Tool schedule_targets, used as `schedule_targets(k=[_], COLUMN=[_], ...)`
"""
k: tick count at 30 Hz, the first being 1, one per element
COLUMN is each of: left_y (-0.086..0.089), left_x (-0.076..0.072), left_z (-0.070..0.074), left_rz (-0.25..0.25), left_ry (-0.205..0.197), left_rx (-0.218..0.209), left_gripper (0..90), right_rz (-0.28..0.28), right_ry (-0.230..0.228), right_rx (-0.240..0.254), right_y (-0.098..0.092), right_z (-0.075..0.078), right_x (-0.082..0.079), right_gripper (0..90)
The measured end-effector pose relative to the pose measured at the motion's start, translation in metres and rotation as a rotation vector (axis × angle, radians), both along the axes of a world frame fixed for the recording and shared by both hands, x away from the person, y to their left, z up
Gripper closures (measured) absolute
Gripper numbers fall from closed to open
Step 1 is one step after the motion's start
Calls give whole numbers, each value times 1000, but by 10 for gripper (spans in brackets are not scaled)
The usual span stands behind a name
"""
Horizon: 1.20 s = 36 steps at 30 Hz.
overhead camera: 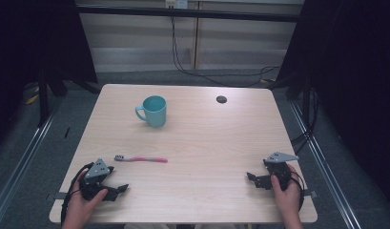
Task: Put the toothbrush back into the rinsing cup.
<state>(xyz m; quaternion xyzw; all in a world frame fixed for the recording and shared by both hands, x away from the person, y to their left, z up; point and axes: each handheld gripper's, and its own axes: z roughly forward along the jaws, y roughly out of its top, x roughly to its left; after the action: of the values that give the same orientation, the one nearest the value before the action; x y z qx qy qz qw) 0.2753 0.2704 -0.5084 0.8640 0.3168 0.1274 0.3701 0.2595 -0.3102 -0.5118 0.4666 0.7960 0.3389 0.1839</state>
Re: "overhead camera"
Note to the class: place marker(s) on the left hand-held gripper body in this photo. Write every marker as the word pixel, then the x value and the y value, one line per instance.
pixel 95 171

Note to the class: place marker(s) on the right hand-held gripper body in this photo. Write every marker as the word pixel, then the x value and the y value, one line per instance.
pixel 280 170

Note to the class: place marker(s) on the pink toothbrush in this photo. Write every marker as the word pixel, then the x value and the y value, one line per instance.
pixel 141 159

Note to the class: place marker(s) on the teal cup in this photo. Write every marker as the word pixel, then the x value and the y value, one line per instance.
pixel 155 115

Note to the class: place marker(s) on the person's right hand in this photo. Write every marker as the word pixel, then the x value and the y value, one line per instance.
pixel 288 200

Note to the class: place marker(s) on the person's left hand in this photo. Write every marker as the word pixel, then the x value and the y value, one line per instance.
pixel 79 208

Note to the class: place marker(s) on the small black floor object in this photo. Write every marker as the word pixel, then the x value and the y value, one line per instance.
pixel 67 132

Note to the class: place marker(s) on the black metal stand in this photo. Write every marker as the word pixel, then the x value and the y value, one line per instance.
pixel 43 101

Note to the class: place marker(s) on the dark round table grommet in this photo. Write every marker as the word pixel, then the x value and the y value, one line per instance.
pixel 221 99

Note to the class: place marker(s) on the yellow floor object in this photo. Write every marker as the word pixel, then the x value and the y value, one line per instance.
pixel 32 99

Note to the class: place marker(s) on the dark curtain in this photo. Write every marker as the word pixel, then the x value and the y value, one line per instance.
pixel 33 38
pixel 351 79

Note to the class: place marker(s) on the black horizontal bar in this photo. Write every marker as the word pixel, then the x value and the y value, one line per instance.
pixel 215 14

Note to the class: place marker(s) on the metal floor rail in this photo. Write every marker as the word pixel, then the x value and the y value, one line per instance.
pixel 21 162
pixel 326 178

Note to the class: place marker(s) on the white wall socket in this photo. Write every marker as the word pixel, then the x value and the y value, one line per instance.
pixel 176 4

